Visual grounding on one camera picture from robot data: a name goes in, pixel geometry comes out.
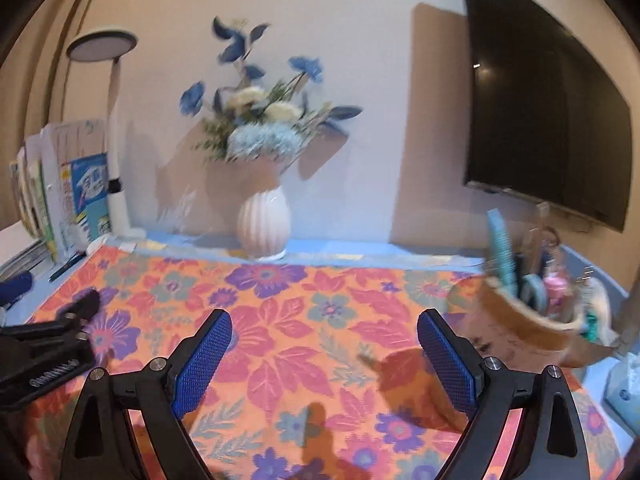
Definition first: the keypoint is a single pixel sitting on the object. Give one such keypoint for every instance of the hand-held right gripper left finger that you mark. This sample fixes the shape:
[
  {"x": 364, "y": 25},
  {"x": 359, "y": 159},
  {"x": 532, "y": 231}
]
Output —
[{"x": 200, "y": 360}]

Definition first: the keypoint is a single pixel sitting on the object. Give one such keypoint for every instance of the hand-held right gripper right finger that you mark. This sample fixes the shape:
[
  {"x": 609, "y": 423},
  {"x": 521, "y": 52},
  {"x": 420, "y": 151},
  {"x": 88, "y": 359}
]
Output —
[{"x": 445, "y": 360}]

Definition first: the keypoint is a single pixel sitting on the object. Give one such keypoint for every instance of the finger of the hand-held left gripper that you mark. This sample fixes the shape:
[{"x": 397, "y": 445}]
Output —
[{"x": 82, "y": 310}]

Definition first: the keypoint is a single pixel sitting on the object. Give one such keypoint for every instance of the black pen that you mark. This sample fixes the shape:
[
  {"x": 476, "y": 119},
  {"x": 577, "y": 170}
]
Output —
[{"x": 67, "y": 265}]

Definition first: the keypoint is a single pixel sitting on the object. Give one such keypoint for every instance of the dark blue cylinder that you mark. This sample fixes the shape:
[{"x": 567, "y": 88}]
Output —
[{"x": 17, "y": 282}]

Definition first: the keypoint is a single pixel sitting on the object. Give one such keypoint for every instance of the flat magazine stack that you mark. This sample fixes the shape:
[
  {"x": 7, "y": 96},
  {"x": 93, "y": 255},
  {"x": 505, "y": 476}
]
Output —
[{"x": 22, "y": 260}]

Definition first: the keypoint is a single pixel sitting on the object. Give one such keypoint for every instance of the brown labelled holder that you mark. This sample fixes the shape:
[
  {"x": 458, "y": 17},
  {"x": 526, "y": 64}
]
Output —
[{"x": 520, "y": 330}]

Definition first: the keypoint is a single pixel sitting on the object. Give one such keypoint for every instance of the floral orange tablecloth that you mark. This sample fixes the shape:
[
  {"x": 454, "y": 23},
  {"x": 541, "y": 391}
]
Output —
[{"x": 300, "y": 320}]

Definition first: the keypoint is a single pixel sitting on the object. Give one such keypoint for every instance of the teal comb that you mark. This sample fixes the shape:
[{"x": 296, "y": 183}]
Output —
[{"x": 500, "y": 250}]

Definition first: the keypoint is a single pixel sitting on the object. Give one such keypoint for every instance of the pink bottle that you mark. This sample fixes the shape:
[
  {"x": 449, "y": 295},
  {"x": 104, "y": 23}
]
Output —
[{"x": 555, "y": 290}]

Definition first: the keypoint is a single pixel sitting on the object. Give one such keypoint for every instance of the row of white booklets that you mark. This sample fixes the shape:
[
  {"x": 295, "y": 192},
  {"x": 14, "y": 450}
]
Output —
[{"x": 45, "y": 185}]

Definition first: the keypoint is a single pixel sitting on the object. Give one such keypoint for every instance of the white ribbed vase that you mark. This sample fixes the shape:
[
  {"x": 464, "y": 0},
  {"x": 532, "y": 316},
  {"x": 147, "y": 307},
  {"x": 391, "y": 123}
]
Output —
[{"x": 262, "y": 225}]

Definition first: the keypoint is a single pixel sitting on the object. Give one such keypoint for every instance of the white wipes packet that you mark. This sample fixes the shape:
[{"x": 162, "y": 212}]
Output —
[{"x": 622, "y": 385}]

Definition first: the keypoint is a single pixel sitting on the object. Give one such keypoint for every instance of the white desk lamp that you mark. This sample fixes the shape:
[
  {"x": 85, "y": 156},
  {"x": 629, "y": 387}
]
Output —
[{"x": 116, "y": 125}]

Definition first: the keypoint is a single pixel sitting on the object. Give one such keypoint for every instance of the blue and white flower bouquet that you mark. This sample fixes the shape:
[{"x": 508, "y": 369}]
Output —
[{"x": 260, "y": 135}]

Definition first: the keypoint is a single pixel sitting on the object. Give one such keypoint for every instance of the black television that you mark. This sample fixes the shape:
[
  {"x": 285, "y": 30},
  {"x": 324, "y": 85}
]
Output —
[{"x": 540, "y": 110}]

